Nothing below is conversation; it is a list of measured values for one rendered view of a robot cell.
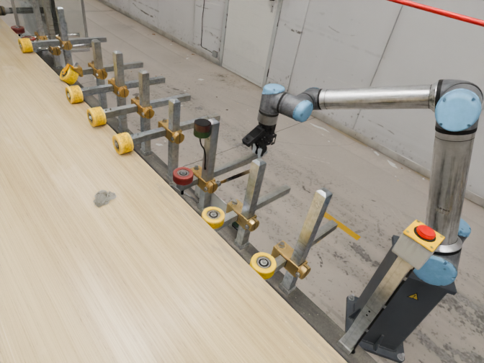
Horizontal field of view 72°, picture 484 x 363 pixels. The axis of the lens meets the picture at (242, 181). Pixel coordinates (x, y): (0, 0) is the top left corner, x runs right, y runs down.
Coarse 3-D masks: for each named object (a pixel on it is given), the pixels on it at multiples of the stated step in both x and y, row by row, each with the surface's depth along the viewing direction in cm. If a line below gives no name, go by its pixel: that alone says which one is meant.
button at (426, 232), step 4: (416, 228) 75; (420, 228) 74; (424, 228) 74; (428, 228) 74; (420, 232) 73; (424, 232) 73; (428, 232) 73; (432, 232) 73; (424, 236) 72; (428, 236) 72; (432, 236) 72
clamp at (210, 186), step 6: (192, 168) 139; (198, 174) 136; (198, 180) 136; (204, 180) 134; (210, 180) 135; (198, 186) 138; (204, 186) 135; (210, 186) 133; (216, 186) 135; (210, 192) 135
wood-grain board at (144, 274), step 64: (0, 64) 183; (0, 128) 136; (64, 128) 143; (0, 192) 108; (64, 192) 113; (128, 192) 117; (0, 256) 90; (64, 256) 93; (128, 256) 96; (192, 256) 99; (0, 320) 77; (64, 320) 79; (128, 320) 81; (192, 320) 84; (256, 320) 86
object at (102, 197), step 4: (100, 192) 113; (104, 192) 115; (108, 192) 113; (112, 192) 115; (96, 196) 113; (100, 196) 111; (104, 196) 112; (108, 196) 113; (112, 196) 114; (116, 196) 115; (96, 200) 111; (100, 200) 111; (104, 200) 111; (108, 200) 112; (96, 204) 109; (100, 204) 110; (104, 204) 111
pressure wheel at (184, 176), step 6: (180, 168) 132; (186, 168) 133; (174, 174) 128; (180, 174) 129; (186, 174) 130; (192, 174) 130; (174, 180) 129; (180, 180) 127; (186, 180) 128; (192, 180) 131
